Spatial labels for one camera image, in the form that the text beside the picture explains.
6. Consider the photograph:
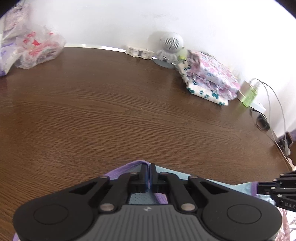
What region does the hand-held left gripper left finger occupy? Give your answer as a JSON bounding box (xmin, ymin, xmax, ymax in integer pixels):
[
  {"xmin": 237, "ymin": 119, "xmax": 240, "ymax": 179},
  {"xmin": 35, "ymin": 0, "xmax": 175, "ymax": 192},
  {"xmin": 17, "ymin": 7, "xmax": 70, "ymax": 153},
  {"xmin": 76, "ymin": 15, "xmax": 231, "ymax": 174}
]
[{"xmin": 67, "ymin": 163, "xmax": 149, "ymax": 213}]

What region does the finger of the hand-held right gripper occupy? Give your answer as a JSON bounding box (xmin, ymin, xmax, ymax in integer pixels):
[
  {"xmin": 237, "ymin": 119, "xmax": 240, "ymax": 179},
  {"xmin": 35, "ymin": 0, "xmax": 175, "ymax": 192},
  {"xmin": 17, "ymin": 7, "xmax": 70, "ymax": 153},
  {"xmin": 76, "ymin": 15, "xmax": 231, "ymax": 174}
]
[
  {"xmin": 273, "ymin": 170, "xmax": 296, "ymax": 186},
  {"xmin": 255, "ymin": 182, "xmax": 278, "ymax": 195}
]

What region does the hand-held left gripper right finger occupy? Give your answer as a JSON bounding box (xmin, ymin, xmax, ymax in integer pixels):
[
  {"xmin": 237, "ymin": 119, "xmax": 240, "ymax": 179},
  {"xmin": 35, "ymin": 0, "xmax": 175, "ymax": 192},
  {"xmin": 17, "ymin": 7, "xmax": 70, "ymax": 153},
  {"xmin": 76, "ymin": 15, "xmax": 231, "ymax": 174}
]
[{"xmin": 150, "ymin": 163, "xmax": 229, "ymax": 213}]

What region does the pastel blue pink garment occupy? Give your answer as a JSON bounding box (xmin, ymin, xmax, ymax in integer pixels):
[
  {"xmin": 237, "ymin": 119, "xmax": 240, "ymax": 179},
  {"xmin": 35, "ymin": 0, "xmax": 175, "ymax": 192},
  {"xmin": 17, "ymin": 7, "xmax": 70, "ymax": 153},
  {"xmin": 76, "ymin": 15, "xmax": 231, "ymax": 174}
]
[{"xmin": 13, "ymin": 160, "xmax": 277, "ymax": 241}]

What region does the white power strip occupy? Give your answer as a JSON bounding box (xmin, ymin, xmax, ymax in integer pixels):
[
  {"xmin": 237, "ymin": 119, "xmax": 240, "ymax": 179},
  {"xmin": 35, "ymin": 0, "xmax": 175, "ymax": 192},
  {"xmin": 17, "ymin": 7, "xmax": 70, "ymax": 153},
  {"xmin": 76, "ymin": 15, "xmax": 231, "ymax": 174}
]
[{"xmin": 248, "ymin": 101, "xmax": 267, "ymax": 114}]

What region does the green spray bottle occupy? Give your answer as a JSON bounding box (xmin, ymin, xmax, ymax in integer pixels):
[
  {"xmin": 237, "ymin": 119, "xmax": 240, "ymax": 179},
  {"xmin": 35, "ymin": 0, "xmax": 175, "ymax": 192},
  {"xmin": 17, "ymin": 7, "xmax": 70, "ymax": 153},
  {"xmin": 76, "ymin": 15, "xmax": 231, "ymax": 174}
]
[{"xmin": 243, "ymin": 82, "xmax": 261, "ymax": 108}]

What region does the white charger block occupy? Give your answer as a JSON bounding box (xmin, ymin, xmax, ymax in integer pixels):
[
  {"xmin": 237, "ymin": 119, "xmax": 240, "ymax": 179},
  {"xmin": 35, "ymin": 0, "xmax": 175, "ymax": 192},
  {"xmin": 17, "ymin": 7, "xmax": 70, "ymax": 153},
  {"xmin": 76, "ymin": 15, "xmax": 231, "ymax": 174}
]
[{"xmin": 238, "ymin": 80, "xmax": 254, "ymax": 102}]

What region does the folded white teal-flower garment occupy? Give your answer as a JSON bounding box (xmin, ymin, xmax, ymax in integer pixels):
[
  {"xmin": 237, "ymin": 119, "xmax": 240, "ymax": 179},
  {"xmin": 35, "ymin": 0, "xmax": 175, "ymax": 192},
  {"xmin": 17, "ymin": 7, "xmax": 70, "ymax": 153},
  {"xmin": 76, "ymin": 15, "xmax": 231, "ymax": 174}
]
[{"xmin": 179, "ymin": 62, "xmax": 229, "ymax": 107}]

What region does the folded pink floral garment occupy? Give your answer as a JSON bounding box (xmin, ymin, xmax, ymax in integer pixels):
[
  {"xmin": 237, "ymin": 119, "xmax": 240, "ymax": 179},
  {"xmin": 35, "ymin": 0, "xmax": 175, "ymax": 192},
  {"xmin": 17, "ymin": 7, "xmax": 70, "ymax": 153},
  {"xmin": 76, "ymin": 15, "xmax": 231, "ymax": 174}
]
[{"xmin": 186, "ymin": 50, "xmax": 241, "ymax": 93}]

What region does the white round fan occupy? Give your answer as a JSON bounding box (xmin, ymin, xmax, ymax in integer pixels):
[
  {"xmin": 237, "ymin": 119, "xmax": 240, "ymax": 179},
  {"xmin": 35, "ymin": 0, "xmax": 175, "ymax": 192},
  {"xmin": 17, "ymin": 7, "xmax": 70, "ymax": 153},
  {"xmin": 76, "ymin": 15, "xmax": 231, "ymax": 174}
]
[{"xmin": 148, "ymin": 31, "xmax": 185, "ymax": 69}]

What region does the clear plastic bag red print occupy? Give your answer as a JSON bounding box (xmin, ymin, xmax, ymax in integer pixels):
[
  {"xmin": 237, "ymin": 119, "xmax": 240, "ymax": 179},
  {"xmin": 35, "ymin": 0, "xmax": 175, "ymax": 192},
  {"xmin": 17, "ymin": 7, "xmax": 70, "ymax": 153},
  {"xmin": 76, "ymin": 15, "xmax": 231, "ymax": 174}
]
[{"xmin": 15, "ymin": 25, "xmax": 66, "ymax": 69}]

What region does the purple pouch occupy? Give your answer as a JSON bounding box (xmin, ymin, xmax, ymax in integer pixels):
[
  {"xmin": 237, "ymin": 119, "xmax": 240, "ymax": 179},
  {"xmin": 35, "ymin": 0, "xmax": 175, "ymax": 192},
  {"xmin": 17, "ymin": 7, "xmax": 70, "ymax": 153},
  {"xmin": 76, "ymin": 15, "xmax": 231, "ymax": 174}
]
[{"xmin": 0, "ymin": 45, "xmax": 22, "ymax": 77}]

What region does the black coiled cable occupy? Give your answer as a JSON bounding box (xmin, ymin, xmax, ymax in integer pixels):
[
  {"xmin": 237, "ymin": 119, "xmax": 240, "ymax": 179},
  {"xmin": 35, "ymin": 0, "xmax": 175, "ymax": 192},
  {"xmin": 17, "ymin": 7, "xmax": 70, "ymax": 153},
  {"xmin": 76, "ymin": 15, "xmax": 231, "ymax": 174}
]
[{"xmin": 251, "ymin": 110, "xmax": 271, "ymax": 131}]

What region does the white charging cable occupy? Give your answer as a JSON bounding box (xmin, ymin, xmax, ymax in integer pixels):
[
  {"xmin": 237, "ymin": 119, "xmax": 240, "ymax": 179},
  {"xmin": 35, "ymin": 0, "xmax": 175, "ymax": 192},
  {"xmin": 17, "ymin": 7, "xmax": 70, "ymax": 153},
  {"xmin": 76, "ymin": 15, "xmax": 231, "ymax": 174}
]
[{"xmin": 255, "ymin": 81, "xmax": 292, "ymax": 163}]

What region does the grey charging cable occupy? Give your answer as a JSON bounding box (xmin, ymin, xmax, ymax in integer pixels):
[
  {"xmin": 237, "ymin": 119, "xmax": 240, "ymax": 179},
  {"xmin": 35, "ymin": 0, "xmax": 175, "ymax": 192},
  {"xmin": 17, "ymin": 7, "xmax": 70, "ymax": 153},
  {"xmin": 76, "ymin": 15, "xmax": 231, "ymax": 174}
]
[{"xmin": 253, "ymin": 78, "xmax": 288, "ymax": 143}]

